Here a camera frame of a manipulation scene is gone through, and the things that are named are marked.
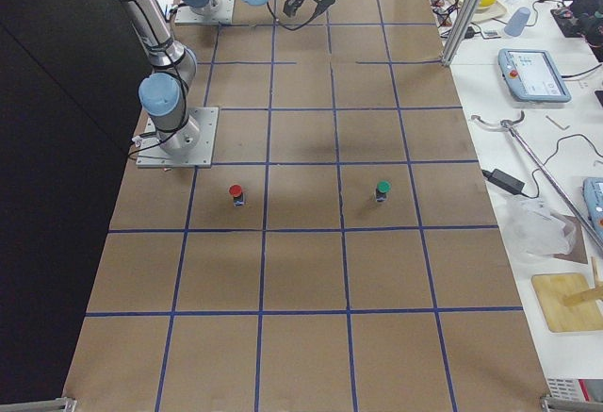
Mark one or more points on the beige tray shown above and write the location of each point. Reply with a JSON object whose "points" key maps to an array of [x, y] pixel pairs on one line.
{"points": [[485, 10]]}

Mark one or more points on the blue plastic cup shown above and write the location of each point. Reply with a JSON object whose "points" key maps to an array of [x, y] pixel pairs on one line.
{"points": [[517, 23]]}

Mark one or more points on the metal grabber stick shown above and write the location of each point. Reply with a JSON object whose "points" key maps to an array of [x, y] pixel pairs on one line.
{"points": [[510, 126]]}

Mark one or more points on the blue teach pendant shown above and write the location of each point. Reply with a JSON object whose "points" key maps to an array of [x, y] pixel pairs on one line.
{"points": [[532, 76]]}

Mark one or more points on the black power adapter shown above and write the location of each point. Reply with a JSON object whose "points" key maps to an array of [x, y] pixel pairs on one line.
{"points": [[504, 181]]}

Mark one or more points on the clear plastic bag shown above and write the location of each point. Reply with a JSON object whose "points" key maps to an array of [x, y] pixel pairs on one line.
{"points": [[531, 228]]}

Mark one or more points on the wooden board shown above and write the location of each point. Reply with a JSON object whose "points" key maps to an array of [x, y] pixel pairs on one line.
{"points": [[568, 302]]}

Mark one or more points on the aluminium frame post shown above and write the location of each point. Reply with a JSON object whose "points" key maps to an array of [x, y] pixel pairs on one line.
{"points": [[457, 33]]}

